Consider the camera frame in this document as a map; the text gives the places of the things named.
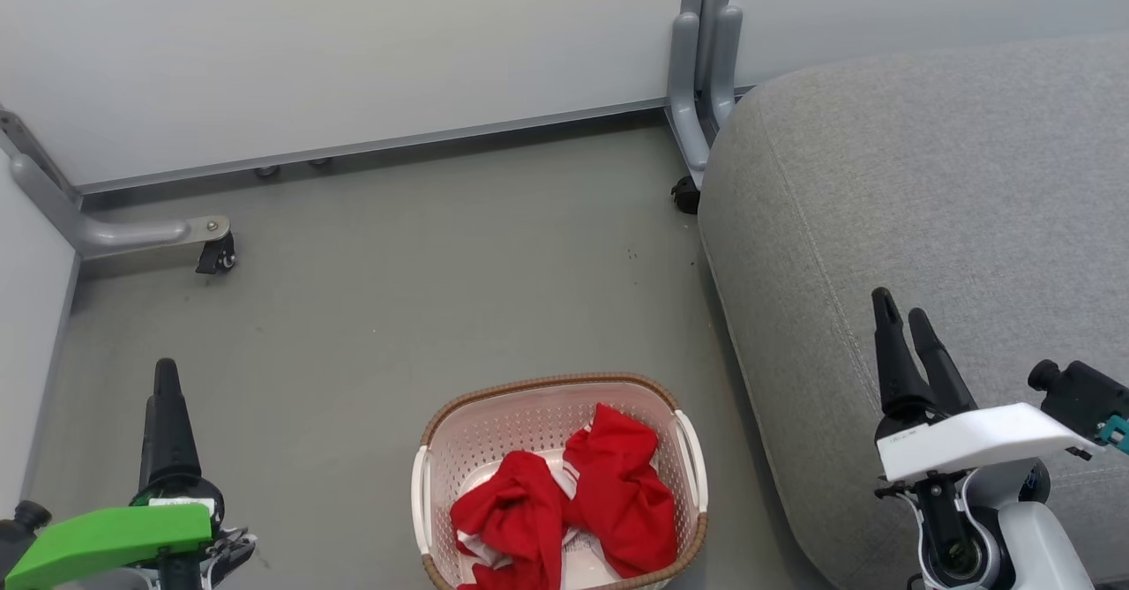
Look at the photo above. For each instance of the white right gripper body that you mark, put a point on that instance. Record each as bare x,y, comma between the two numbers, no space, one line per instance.
970,440

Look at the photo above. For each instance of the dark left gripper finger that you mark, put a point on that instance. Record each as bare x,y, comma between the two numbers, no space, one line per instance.
172,431
147,449

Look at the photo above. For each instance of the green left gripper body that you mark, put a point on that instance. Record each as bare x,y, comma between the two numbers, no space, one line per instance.
106,537

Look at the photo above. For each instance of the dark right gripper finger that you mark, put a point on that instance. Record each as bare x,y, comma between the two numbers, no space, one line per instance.
898,369
945,378

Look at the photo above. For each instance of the plain red garment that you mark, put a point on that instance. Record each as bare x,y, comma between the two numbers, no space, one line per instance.
626,493

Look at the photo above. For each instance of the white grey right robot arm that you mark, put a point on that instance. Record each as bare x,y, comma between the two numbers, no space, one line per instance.
1032,537

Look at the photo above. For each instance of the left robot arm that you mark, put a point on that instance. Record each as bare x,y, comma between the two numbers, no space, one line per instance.
228,555

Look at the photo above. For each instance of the grey fabric sofa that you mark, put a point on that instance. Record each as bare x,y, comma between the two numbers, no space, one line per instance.
926,220

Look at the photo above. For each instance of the black caster wheel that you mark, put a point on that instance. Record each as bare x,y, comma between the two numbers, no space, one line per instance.
686,195
216,257

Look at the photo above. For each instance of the grey angled partition leg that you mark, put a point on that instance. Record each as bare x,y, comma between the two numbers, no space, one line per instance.
115,233

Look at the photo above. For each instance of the white woven-rim laundry basket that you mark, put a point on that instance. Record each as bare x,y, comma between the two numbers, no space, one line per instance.
494,431

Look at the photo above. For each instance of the red garment with white stripes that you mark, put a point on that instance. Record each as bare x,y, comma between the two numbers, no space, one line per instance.
512,511

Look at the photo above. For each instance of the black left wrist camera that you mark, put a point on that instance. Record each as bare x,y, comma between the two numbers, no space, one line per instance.
22,528

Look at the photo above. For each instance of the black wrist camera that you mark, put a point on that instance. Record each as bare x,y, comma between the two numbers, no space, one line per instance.
22,528
1080,396

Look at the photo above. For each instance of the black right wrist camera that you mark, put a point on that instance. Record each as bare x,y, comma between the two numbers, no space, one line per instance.
1080,396

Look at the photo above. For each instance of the grey metal bottom rail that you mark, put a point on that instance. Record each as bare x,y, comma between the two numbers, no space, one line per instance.
397,143

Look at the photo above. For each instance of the grey upright partition post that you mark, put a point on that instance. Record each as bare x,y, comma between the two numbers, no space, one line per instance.
701,43

